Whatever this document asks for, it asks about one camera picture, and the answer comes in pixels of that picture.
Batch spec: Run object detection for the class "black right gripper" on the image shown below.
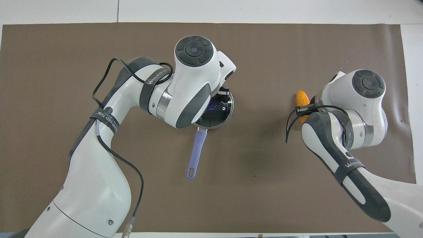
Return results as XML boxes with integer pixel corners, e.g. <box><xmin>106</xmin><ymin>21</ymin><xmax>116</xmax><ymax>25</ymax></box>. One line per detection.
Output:
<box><xmin>295</xmin><ymin>103</ymin><xmax>317</xmax><ymax>115</ymax></box>

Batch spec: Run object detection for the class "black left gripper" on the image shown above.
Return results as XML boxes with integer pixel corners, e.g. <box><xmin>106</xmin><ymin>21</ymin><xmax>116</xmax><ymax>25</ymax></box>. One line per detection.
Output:
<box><xmin>202</xmin><ymin>88</ymin><xmax>232</xmax><ymax>122</ymax></box>

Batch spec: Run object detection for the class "yellow plastic corn cob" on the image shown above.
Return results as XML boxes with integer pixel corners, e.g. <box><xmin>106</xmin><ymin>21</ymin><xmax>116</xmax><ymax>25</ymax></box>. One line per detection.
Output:
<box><xmin>295</xmin><ymin>90</ymin><xmax>311</xmax><ymax>125</ymax></box>

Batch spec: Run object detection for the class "glass lid purple knob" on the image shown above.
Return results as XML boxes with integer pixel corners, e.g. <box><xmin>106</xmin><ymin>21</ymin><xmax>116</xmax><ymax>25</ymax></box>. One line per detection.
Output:
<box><xmin>197</xmin><ymin>85</ymin><xmax>234</xmax><ymax>129</ymax></box>

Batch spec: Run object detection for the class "brown table mat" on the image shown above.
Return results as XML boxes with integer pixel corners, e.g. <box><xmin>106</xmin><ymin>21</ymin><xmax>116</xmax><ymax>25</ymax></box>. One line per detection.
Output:
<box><xmin>0</xmin><ymin>22</ymin><xmax>417</xmax><ymax>234</ymax></box>

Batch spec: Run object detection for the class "black velcro cable strap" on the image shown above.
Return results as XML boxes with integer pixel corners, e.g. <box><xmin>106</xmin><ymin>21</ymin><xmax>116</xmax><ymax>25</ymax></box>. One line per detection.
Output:
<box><xmin>333</xmin><ymin>158</ymin><xmax>366</xmax><ymax>185</ymax></box>
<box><xmin>90</xmin><ymin>106</ymin><xmax>120</xmax><ymax>135</ymax></box>
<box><xmin>330</xmin><ymin>110</ymin><xmax>357</xmax><ymax>150</ymax></box>
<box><xmin>138</xmin><ymin>67</ymin><xmax>173</xmax><ymax>115</ymax></box>

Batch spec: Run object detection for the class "steel pot purple handle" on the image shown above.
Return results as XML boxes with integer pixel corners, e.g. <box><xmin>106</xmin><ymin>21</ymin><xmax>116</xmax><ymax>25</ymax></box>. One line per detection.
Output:
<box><xmin>186</xmin><ymin>84</ymin><xmax>235</xmax><ymax>180</ymax></box>

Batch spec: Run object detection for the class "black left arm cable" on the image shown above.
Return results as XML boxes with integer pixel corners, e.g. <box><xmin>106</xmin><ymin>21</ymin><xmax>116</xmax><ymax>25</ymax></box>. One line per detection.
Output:
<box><xmin>92</xmin><ymin>58</ymin><xmax>174</xmax><ymax>238</ymax></box>

